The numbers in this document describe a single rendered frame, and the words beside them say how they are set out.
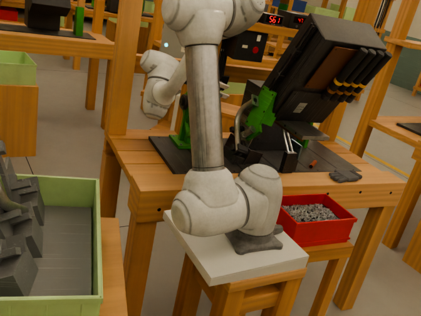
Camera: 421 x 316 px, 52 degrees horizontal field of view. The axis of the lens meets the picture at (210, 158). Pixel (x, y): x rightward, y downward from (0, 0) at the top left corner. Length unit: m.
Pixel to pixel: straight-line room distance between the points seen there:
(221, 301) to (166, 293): 1.15
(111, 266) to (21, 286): 0.33
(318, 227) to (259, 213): 0.43
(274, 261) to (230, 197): 0.29
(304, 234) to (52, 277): 0.94
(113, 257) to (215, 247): 0.34
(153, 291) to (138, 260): 0.74
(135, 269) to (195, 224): 0.70
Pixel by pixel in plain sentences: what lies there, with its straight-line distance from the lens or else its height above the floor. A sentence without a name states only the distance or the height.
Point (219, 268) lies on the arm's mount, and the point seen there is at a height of 0.89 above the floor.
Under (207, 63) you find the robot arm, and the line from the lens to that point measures 1.30.
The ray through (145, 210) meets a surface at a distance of 1.76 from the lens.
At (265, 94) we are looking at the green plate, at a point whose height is 1.24.
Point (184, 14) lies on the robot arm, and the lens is 1.28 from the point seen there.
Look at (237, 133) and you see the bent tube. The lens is 2.14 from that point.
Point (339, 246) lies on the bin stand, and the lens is 1.91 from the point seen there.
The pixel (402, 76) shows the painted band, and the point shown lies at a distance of 12.49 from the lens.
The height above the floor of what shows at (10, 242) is 0.94.
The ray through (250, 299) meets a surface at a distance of 1.55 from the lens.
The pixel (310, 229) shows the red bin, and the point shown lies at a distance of 1.76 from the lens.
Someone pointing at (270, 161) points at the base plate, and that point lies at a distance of 2.25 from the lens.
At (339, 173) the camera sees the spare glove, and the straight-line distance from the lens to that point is 2.29.
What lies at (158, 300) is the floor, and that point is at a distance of 2.57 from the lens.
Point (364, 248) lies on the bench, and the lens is 2.70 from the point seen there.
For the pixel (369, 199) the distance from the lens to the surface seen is 2.43.
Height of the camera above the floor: 1.72
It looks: 23 degrees down
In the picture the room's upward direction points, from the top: 12 degrees clockwise
